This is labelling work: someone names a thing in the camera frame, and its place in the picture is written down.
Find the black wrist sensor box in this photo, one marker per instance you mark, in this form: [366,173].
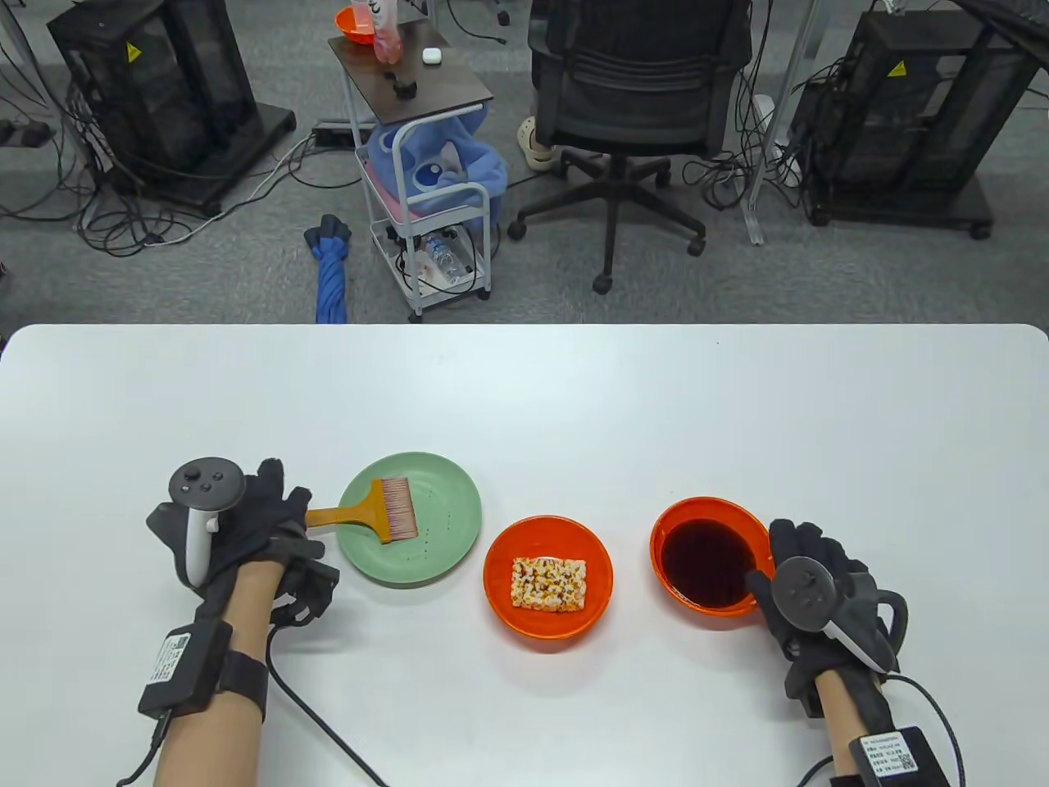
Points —
[901,758]
[184,668]

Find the dark soy sauce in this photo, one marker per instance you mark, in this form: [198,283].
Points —
[705,561]

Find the green speckled plate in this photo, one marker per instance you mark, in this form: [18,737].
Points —
[447,525]

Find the orange sauce bowl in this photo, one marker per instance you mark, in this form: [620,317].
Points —
[680,508]

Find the puffed rice cake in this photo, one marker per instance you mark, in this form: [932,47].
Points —
[549,584]

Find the blue plush toy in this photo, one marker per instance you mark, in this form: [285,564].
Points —
[483,168]

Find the person's right hand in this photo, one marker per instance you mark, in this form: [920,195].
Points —
[799,537]

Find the black equipment rack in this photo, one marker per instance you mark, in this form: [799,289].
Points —
[901,123]
[164,98]

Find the wooden brush with pink bristles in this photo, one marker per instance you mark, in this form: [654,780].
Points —
[365,511]

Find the person's left hand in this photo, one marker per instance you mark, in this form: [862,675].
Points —
[262,525]

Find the black mesh office chair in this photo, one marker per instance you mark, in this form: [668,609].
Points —
[631,82]

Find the small orange bowl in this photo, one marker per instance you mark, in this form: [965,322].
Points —
[352,25]

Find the clear plastic water bottle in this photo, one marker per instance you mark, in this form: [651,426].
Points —
[442,258]

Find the person's left forearm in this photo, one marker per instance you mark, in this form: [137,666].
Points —
[205,754]

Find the grey white handheld controller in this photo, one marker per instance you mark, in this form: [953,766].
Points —
[205,484]
[803,590]

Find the blue folded umbrella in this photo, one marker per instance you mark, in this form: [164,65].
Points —
[332,283]

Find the white desk leg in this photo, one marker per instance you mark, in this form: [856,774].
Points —
[758,188]

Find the white rolling cart wooden top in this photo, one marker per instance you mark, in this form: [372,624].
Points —
[426,86]

